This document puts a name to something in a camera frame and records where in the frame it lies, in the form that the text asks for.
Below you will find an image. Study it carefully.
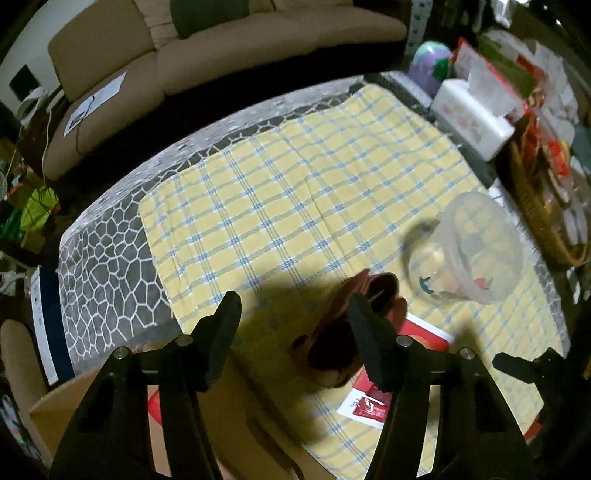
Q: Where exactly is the purple egg toy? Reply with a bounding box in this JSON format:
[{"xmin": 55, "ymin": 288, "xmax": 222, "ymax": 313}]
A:
[{"xmin": 408, "ymin": 41, "xmax": 454, "ymax": 99}]

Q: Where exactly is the white and navy box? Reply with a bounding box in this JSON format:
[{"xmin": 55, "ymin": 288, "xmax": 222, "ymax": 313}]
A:
[{"xmin": 30, "ymin": 267, "xmax": 75, "ymax": 385}]

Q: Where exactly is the green bag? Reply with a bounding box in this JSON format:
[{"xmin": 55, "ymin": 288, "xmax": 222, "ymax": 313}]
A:
[{"xmin": 17, "ymin": 185, "xmax": 59, "ymax": 232}]

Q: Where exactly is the dark cushion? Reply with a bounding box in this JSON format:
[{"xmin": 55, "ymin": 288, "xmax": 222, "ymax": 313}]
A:
[{"xmin": 169, "ymin": 0, "xmax": 251, "ymax": 40}]

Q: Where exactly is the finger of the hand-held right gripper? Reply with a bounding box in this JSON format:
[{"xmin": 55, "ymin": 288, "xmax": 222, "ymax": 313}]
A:
[{"xmin": 492, "ymin": 347, "xmax": 571, "ymax": 389}]

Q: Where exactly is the yellow plaid cloth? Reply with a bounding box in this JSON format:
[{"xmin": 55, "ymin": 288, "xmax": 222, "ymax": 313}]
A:
[{"xmin": 139, "ymin": 84, "xmax": 567, "ymax": 477}]

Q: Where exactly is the red translucent lid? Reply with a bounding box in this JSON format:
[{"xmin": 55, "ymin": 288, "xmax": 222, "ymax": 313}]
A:
[{"xmin": 291, "ymin": 272, "xmax": 409, "ymax": 389}]

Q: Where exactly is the clear plastic container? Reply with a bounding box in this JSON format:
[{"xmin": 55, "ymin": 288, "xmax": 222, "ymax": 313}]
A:
[{"xmin": 406, "ymin": 191, "xmax": 525, "ymax": 305}]

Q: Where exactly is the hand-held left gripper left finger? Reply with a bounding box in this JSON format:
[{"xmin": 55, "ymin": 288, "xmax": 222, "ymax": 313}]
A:
[{"xmin": 48, "ymin": 291, "xmax": 242, "ymax": 480}]

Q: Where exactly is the wicker basket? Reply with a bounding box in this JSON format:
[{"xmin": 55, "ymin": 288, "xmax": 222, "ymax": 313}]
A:
[{"xmin": 508, "ymin": 137, "xmax": 588, "ymax": 267}]

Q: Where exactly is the white tissue box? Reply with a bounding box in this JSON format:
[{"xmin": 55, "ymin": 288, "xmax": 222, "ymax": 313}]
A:
[{"xmin": 430, "ymin": 60, "xmax": 516, "ymax": 160}]

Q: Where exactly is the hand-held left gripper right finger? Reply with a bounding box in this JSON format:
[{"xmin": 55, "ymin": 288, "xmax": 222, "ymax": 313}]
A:
[{"xmin": 348, "ymin": 294, "xmax": 539, "ymax": 480}]

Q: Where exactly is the beige sofa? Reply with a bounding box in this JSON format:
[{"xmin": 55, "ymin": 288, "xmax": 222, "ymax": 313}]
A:
[{"xmin": 43, "ymin": 0, "xmax": 409, "ymax": 182}]

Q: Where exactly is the red booklet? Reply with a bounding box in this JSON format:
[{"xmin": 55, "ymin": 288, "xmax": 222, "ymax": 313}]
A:
[{"xmin": 353, "ymin": 315, "xmax": 455, "ymax": 395}]

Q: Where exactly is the red snack packet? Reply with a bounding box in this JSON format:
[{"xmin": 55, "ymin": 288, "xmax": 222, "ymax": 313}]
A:
[{"xmin": 549, "ymin": 142, "xmax": 572, "ymax": 177}]

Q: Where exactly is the beige chair cushion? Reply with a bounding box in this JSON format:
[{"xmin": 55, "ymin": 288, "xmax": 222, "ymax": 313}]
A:
[{"xmin": 0, "ymin": 318, "xmax": 48, "ymax": 418}]

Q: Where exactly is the white paper sheet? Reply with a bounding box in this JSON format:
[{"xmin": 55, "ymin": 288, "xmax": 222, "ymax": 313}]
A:
[{"xmin": 64, "ymin": 71, "xmax": 128, "ymax": 137}]

